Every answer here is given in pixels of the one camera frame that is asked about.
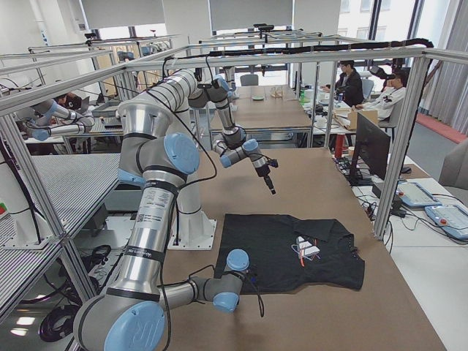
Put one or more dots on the aluminium slatted work table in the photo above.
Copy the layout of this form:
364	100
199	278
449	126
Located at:
76	185

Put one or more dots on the blue teach pendant near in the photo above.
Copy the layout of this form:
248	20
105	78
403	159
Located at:
452	219

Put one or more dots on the black computer monitor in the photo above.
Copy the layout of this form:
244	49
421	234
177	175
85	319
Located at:
372	146

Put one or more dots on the blue teach pendant far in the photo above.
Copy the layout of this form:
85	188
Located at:
413	195

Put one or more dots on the person in black jacket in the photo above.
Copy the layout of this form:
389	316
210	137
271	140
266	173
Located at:
349	84

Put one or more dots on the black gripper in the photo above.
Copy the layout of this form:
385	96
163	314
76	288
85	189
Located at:
263	172

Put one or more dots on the aluminium cage frame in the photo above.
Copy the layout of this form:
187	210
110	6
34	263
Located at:
21	186

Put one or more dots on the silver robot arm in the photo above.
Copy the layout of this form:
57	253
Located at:
133	313
226	120

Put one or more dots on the person in white top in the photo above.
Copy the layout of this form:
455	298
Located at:
394	92

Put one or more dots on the blue teach pendant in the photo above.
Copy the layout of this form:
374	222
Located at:
413	195
452	219

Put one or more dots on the black t-shirt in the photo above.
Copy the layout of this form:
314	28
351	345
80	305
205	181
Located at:
286	253

